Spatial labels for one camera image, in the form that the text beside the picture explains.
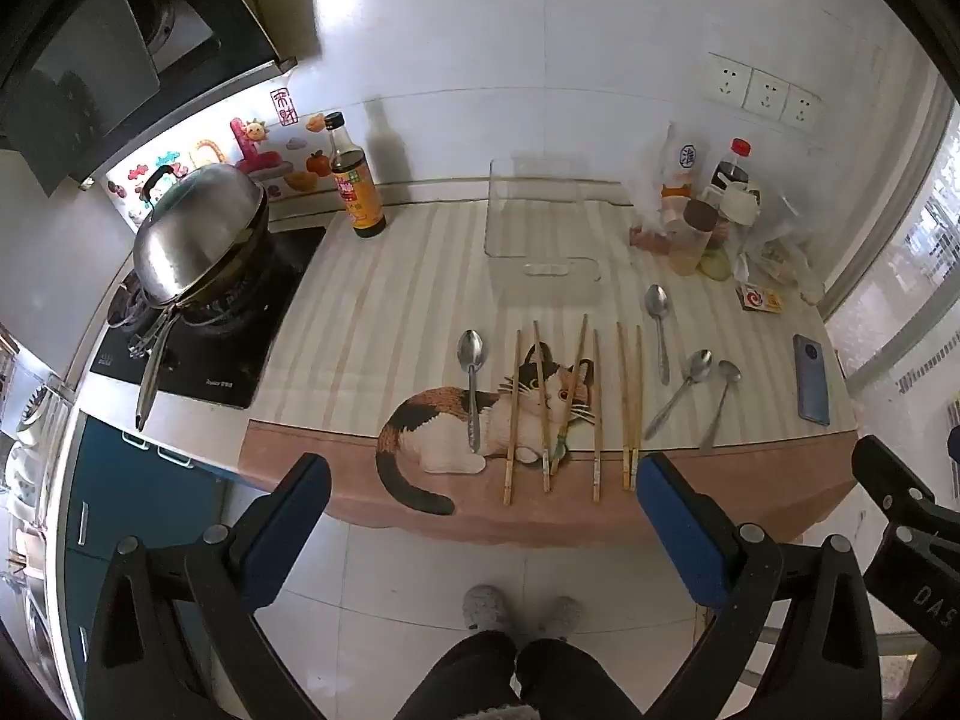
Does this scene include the red cap dark bottle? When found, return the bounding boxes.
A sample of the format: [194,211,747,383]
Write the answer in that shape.
[709,137,753,192]

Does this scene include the person's right leg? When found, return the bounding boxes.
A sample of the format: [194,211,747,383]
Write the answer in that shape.
[517,637,646,720]

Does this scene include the grey right slipper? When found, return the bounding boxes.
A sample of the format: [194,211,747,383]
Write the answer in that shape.
[534,596,584,642]

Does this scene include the window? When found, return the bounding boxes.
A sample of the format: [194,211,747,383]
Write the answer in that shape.
[825,90,960,466]

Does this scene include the cat print tablecloth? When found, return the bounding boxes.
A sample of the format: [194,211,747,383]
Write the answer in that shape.
[238,180,860,548]

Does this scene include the white wall socket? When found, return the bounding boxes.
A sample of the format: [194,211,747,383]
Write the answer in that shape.
[781,86,824,130]
[745,69,792,119]
[705,54,755,110]

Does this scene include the steel wok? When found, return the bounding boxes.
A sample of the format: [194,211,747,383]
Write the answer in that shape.
[127,199,271,432]

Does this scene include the large steel spoon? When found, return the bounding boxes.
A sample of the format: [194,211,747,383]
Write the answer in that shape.
[457,328,487,455]

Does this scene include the clear plastic container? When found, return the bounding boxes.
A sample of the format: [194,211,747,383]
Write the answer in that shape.
[486,154,605,284]

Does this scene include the black gas stove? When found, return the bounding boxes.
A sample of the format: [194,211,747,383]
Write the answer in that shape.
[90,225,327,410]

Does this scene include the clear plastic bag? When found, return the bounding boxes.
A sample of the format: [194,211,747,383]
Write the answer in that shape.
[731,191,826,306]

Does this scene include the steel wok lid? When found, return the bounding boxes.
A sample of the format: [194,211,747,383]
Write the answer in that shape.
[132,163,269,307]

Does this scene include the colourful wall stickers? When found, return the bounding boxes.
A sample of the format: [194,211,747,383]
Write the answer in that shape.
[105,86,346,212]

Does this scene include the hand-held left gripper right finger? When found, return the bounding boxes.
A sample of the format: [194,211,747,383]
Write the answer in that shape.
[635,452,882,720]

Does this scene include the white bottle orange label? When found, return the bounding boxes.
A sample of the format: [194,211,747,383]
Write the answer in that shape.
[660,139,702,222]

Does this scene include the small steel spoon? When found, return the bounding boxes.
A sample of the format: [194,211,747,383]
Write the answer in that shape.
[699,360,743,451]

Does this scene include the blue smartphone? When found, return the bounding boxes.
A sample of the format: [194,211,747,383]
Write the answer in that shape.
[793,334,832,427]

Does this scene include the brown lid clear jar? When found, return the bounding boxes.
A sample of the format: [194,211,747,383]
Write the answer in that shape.
[670,199,721,276]

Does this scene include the person's leg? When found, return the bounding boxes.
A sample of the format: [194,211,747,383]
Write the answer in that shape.
[394,630,518,720]
[517,637,646,720]

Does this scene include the person's left leg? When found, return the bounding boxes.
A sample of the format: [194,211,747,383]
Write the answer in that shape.
[394,630,518,720]

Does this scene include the black range hood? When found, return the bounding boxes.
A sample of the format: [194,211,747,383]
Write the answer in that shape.
[0,0,297,196]

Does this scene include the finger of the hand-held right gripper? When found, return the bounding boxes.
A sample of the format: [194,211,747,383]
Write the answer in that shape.
[853,435,947,530]

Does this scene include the row of wooden chopsticks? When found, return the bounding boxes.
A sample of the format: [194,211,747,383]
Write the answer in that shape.
[502,313,646,507]

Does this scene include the grey left slipper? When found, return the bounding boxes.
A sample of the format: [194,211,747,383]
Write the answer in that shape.
[463,585,512,635]

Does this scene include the grey slipper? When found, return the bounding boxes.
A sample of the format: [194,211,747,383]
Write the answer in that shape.
[463,585,512,635]
[534,596,584,642]

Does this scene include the soy sauce bottle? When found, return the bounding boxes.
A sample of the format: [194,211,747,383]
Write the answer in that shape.
[324,111,387,239]

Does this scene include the blue kitchen cabinet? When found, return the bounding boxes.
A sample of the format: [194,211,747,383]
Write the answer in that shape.
[64,416,241,691]

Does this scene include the red and yellow card box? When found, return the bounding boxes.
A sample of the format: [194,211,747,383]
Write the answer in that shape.
[735,281,785,314]

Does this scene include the white mug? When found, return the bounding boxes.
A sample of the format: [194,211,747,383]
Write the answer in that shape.
[718,181,760,226]

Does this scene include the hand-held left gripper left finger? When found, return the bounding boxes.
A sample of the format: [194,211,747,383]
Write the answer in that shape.
[86,452,333,720]

